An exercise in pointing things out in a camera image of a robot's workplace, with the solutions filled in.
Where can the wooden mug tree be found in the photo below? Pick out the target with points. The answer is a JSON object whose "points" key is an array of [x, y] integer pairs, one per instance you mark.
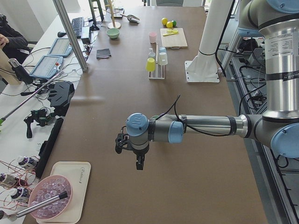
{"points": [[113, 23]]}

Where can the pale green plastic cup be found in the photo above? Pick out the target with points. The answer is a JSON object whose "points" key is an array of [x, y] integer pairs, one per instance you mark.
{"points": [[152, 55]]}

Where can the cream plastic tray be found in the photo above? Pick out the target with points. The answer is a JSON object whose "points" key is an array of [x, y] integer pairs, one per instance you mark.
{"points": [[77, 173]]}

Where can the white plastic cup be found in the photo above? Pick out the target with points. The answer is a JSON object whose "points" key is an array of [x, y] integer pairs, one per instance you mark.
{"points": [[163, 58]]}

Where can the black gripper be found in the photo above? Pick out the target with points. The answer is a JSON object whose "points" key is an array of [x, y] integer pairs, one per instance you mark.
{"points": [[139, 153]]}

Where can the black thermos bottle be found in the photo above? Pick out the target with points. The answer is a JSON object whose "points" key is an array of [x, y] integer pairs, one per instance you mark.
{"points": [[20, 71]]}

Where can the teach pendant tablet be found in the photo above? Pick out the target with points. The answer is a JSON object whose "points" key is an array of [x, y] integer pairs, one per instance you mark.
{"points": [[61, 47], [47, 66]]}

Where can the metal pole green tip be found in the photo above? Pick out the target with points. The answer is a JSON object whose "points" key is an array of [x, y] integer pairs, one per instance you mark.
{"points": [[59, 73]]}

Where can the yellow lemon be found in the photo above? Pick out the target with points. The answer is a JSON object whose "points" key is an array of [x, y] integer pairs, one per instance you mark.
{"points": [[169, 24], [164, 21]]}

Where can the computer mouse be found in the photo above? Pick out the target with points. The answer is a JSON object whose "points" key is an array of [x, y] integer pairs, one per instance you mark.
{"points": [[61, 34]]}

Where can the grey folded cloth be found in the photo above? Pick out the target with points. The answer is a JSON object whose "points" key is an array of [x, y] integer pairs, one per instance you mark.
{"points": [[103, 53]]}

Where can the small bottle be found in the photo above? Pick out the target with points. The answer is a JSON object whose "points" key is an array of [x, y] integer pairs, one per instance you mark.
{"points": [[7, 180], [20, 194], [27, 162]]}

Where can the seated person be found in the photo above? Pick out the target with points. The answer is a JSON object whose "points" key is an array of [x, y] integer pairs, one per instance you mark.
{"points": [[13, 43]]}

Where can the black keyboard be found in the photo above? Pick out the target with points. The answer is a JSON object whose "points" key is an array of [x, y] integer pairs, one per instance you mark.
{"points": [[77, 24]]}

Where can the yellow plastic knife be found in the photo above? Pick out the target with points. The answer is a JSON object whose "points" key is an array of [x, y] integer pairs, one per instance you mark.
{"points": [[168, 34]]}

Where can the green lime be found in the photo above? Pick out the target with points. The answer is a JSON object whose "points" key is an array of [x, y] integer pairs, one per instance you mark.
{"points": [[174, 23]]}

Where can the metal scoop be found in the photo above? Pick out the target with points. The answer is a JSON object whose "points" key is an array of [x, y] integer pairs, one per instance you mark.
{"points": [[132, 18]]}

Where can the pink plastic cup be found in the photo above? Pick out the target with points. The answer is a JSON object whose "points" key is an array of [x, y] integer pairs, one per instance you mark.
{"points": [[152, 37]]}

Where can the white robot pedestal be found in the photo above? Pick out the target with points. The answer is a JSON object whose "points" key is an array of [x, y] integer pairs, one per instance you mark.
{"points": [[203, 68]]}

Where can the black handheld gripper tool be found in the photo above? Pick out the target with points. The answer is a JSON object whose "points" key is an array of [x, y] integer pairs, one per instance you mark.
{"points": [[40, 116]]}

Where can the pink bowl with ice cubes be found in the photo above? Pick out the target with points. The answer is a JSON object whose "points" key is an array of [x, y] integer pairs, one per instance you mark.
{"points": [[48, 188]]}

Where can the white wire cup holder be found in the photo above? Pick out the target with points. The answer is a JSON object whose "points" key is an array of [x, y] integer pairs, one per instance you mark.
{"points": [[160, 71]]}

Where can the wooden cutting board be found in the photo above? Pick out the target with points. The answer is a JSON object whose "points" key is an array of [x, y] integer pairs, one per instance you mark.
{"points": [[173, 41]]}

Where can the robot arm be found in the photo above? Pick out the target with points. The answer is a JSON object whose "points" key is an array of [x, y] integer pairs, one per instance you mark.
{"points": [[277, 128]]}

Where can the green bowl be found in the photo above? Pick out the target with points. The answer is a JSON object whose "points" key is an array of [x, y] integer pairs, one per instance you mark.
{"points": [[113, 33]]}

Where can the yellow plastic cup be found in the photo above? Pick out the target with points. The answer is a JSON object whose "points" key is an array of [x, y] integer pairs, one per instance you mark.
{"points": [[150, 64]]}

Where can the light blue plastic cup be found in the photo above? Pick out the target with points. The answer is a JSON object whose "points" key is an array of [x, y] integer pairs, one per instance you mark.
{"points": [[162, 50]]}

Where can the black bar device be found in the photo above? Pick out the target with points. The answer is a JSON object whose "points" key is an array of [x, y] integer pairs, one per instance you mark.
{"points": [[47, 147]]}

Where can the aluminium frame post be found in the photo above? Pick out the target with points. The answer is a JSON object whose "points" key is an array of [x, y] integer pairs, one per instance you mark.
{"points": [[70, 33]]}

